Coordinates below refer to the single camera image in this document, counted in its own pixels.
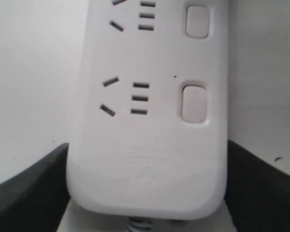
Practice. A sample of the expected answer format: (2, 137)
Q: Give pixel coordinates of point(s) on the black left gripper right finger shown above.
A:
(257, 194)

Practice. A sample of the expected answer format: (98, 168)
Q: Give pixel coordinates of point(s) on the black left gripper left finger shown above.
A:
(35, 200)

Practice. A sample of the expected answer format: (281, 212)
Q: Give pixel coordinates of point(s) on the white five-socket power strip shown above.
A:
(150, 117)

